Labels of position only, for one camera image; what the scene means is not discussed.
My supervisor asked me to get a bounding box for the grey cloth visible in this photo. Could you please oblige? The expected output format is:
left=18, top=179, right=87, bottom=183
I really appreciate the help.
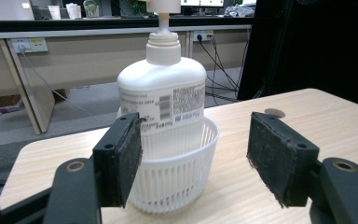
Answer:
left=223, top=4, right=257, bottom=19

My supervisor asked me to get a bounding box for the grey table cable grommet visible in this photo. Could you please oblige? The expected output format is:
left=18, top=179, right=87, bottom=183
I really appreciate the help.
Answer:
left=263, top=107, right=286, bottom=119

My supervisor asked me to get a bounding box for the white pump bottle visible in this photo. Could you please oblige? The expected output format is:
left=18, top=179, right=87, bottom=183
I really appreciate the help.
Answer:
left=117, top=0, right=208, bottom=161

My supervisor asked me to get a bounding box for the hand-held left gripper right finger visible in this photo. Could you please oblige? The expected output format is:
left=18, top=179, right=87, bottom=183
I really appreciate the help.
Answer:
left=246, top=111, right=321, bottom=209

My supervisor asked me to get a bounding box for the pink object under desk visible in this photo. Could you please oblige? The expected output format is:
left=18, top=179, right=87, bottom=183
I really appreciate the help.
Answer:
left=0, top=104, right=23, bottom=118

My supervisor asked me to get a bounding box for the white wall socket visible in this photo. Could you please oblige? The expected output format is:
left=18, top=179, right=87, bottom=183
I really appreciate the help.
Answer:
left=192, top=29, right=214, bottom=43

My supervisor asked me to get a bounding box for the white crumpled bag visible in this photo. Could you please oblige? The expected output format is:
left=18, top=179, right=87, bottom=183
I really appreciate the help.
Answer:
left=65, top=2, right=83, bottom=20

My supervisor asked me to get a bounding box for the bundle of black cables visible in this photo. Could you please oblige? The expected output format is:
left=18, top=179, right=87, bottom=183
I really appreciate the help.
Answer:
left=197, top=35, right=250, bottom=104

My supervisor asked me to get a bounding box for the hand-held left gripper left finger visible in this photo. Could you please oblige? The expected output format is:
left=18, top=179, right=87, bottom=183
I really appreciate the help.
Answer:
left=92, top=112, right=145, bottom=209

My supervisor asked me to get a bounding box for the cardboard box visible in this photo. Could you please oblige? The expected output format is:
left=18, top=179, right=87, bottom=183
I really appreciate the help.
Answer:
left=0, top=94, right=23, bottom=108

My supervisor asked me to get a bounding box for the white cup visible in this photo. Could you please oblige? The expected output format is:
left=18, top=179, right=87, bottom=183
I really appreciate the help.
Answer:
left=47, top=4, right=62, bottom=21

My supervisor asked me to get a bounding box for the glass jar with plant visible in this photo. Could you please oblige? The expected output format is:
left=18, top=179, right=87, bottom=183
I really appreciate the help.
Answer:
left=82, top=0, right=100, bottom=19

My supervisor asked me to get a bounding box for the white wall socket strip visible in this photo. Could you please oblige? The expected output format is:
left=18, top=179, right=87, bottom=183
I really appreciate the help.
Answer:
left=9, top=37, right=49, bottom=54

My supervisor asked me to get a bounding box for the white plastic basket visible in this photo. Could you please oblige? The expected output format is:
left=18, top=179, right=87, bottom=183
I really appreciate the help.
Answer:
left=117, top=115, right=221, bottom=216

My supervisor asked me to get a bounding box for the light wooden desk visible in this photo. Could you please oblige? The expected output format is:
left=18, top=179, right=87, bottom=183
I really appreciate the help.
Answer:
left=0, top=23, right=254, bottom=136

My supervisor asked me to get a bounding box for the thin white cable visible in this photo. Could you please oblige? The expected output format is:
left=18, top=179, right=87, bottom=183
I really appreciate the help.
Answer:
left=19, top=46, right=113, bottom=123

